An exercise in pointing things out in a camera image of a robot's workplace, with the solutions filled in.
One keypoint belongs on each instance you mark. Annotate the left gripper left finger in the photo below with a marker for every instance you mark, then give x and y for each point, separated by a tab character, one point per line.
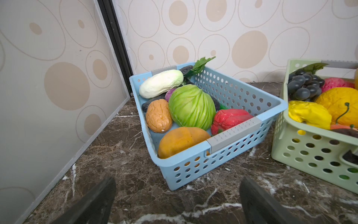
94	207

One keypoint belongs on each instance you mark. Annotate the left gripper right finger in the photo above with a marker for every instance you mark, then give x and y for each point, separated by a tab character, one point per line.
260	207

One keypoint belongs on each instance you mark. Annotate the blue plastic basket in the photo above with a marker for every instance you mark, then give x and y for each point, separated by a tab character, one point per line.
227	93

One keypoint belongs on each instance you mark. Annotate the green plastic basket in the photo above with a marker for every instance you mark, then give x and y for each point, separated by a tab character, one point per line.
318	152

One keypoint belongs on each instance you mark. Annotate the red cabbage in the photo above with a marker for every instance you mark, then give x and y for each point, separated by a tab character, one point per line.
226	119

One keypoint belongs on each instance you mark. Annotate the orange potato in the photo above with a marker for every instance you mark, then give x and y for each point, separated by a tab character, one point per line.
180	139

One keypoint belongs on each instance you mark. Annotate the wrinkled yellow starfruit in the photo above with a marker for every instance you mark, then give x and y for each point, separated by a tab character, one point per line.
310	113

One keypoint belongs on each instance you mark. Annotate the brown wrinkled potato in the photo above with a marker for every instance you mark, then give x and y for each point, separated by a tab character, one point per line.
158	116

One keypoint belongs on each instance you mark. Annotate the dark brown avocado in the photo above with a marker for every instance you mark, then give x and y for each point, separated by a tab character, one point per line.
346	131

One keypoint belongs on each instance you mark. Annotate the green cabbage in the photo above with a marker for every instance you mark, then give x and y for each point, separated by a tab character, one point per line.
190	106

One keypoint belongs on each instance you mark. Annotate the black grape bunch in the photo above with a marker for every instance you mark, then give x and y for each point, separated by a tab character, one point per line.
304	86

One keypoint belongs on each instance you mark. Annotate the white radish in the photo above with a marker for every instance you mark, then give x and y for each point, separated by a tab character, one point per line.
160	83

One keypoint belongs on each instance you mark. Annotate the yellow lemon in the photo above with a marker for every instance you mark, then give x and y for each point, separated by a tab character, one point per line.
342	105

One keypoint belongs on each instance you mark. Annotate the purple cabbage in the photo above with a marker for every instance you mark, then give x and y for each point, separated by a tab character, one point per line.
169	93

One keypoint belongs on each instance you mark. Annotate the pink wrinkled apple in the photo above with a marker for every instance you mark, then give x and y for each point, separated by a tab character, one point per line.
334	82

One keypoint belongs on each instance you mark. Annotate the green leafy vegetable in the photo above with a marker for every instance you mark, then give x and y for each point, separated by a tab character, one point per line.
195	69

